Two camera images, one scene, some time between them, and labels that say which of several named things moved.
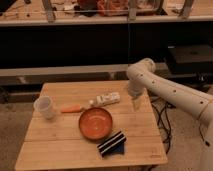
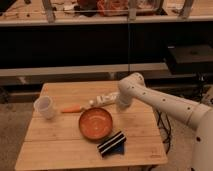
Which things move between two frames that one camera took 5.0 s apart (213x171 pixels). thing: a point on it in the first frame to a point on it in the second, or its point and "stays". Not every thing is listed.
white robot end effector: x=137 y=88 to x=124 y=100
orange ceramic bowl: x=95 y=123 stays
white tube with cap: x=107 y=98 stays
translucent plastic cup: x=44 y=105 stays
